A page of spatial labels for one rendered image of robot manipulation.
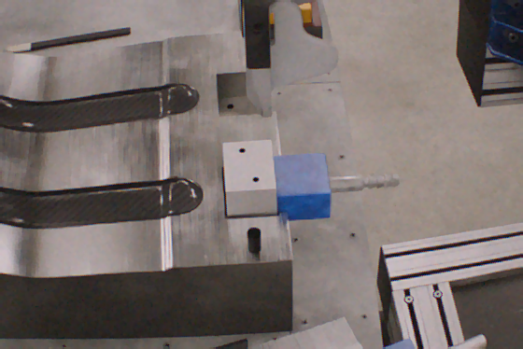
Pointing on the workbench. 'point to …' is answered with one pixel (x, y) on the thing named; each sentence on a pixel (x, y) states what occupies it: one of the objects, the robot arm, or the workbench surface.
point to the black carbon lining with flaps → (142, 108)
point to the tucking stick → (69, 39)
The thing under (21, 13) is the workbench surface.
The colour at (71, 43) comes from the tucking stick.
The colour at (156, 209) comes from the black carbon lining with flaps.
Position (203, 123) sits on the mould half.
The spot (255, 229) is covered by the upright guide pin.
